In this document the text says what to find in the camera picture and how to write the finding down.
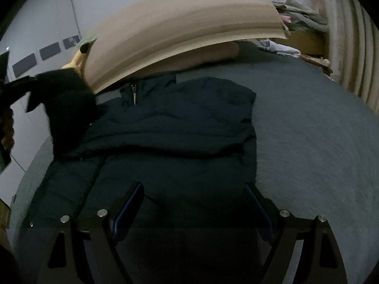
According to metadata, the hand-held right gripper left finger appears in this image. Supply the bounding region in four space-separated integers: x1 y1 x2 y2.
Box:
37 182 145 284

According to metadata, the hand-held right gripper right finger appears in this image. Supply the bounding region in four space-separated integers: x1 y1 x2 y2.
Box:
244 183 348 284

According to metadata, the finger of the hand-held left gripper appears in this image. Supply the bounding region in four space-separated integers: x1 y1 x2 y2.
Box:
0 76 45 113

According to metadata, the dark navy jacket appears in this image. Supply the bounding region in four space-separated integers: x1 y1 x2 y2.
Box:
27 69 258 284

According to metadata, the pile of clothes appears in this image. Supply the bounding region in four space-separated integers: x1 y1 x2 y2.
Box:
272 0 329 33

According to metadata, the person's left hand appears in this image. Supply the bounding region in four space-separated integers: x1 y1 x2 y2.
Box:
0 108 16 154

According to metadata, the white wardrobe with dark panels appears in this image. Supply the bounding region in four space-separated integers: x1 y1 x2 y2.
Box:
0 0 82 196

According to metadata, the yellow plush toy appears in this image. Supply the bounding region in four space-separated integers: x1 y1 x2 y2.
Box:
61 40 95 74

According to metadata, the bed with grey sheet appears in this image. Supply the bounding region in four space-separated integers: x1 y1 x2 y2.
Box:
6 40 379 284

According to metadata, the pale green object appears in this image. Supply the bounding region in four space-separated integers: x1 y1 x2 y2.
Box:
78 34 98 46

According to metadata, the printed cardboard box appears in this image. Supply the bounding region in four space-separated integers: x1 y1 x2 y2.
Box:
0 197 14 252

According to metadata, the white cloth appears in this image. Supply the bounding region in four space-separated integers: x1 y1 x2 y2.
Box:
257 38 301 58

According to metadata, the brown pink pillow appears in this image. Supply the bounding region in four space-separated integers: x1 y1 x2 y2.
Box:
130 40 240 79

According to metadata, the beige headboard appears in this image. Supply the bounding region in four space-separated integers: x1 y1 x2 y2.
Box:
80 0 289 95

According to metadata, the open cardboard box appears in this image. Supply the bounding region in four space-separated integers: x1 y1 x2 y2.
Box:
286 30 325 55

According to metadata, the beige curtain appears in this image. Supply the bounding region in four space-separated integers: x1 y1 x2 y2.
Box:
283 0 379 110

